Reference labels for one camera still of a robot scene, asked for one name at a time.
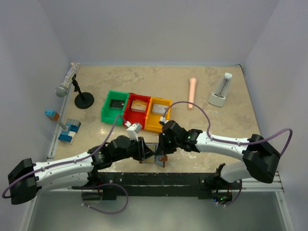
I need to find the blue orange brick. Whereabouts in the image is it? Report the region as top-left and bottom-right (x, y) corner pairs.
(45, 110), (60, 122)

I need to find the grey toy hammer handle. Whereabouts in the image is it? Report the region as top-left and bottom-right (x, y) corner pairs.
(57, 120), (68, 131)

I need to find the black microphone stand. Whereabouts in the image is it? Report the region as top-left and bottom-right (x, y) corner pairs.
(72, 74), (94, 109)

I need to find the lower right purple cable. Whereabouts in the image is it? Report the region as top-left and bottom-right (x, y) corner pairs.
(215, 185), (243, 207)

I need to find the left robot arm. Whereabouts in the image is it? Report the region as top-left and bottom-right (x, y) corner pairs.
(2, 136), (156, 205)

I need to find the green plastic bin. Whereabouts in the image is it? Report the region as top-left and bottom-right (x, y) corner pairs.
(101, 90), (129, 124)

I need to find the orange card stack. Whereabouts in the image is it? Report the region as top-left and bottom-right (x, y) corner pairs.
(130, 100), (147, 113)

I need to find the blue white brick stack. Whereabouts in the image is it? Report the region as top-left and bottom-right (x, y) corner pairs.
(58, 118), (81, 144)

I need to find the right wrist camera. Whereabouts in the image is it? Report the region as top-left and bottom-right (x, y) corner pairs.
(159, 116), (168, 126)

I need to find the black card stack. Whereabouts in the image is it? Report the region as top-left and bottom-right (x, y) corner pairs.
(109, 99), (125, 110)

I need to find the brown leather card holder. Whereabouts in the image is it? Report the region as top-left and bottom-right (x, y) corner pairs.
(140, 142), (167, 167)

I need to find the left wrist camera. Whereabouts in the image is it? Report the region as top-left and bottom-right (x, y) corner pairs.
(125, 121), (142, 141)

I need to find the red plastic bin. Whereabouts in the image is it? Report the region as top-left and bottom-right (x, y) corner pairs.
(123, 93), (151, 128)

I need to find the yellow plastic bin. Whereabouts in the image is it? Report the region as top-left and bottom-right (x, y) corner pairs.
(144, 97), (172, 133)

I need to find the silver glitter microphone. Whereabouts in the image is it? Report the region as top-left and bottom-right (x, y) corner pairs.
(55, 63), (80, 98)

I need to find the pink flashlight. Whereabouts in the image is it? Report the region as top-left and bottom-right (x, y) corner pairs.
(188, 77), (197, 110)

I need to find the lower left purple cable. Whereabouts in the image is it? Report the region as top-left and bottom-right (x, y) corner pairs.
(81, 181), (130, 214)

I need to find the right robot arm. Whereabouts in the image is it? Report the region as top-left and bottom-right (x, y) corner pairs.
(155, 120), (281, 184)

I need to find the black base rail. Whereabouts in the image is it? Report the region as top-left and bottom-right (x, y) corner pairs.
(72, 172), (241, 201)

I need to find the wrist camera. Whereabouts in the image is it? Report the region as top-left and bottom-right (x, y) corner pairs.
(159, 116), (168, 126)
(125, 121), (142, 141)

